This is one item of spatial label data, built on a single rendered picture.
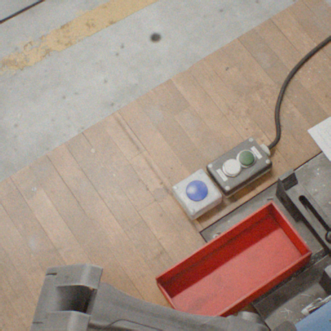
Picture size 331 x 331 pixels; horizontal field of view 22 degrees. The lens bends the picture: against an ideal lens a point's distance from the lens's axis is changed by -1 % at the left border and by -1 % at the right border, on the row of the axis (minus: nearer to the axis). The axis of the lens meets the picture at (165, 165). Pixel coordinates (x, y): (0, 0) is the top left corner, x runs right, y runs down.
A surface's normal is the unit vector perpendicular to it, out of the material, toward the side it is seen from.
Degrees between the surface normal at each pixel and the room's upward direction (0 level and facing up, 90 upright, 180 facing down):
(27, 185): 0
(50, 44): 0
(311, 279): 0
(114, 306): 19
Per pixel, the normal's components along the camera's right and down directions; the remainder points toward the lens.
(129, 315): 0.26, -0.32
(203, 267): -0.06, -0.40
